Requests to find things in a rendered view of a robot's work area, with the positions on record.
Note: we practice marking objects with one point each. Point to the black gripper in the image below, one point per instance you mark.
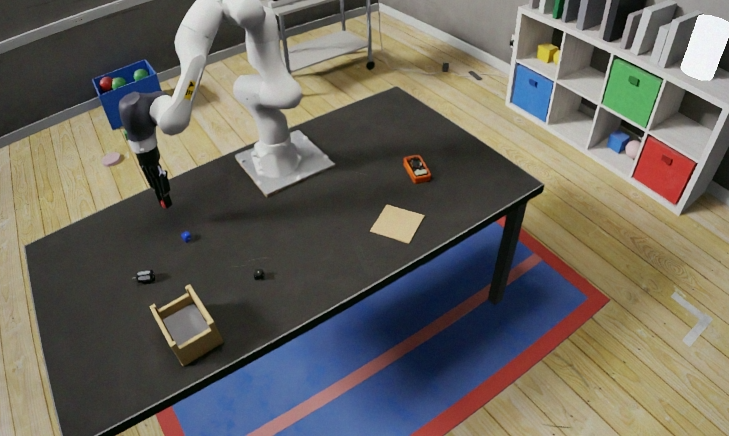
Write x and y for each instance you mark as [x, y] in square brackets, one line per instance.
[149, 162]

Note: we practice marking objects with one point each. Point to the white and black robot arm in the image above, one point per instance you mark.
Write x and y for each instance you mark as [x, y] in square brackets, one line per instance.
[140, 113]

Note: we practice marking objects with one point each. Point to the beige flat mat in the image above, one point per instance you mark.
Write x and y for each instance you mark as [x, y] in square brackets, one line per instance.
[397, 223]

